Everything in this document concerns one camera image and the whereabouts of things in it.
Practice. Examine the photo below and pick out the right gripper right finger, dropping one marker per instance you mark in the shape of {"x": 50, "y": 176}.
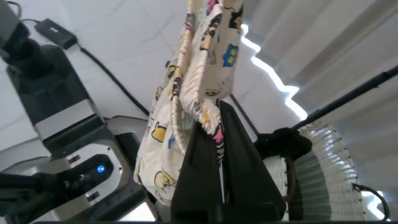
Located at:
{"x": 245, "y": 174}

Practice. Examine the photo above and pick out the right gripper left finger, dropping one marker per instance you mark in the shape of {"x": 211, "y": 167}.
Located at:
{"x": 196, "y": 174}

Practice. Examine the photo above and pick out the cream printed garment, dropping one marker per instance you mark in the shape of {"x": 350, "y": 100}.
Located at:
{"x": 214, "y": 62}

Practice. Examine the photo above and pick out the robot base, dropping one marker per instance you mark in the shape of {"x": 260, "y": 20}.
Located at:
{"x": 65, "y": 119}

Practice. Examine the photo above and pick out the white laundry basket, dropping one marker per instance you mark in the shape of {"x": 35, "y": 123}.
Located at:
{"x": 326, "y": 174}

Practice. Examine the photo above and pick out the black clothes rack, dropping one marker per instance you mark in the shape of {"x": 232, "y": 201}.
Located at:
{"x": 357, "y": 90}

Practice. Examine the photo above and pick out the black garment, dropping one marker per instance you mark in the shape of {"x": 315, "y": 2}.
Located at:
{"x": 283, "y": 141}

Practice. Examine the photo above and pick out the white curtain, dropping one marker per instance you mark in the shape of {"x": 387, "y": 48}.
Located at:
{"x": 326, "y": 46}

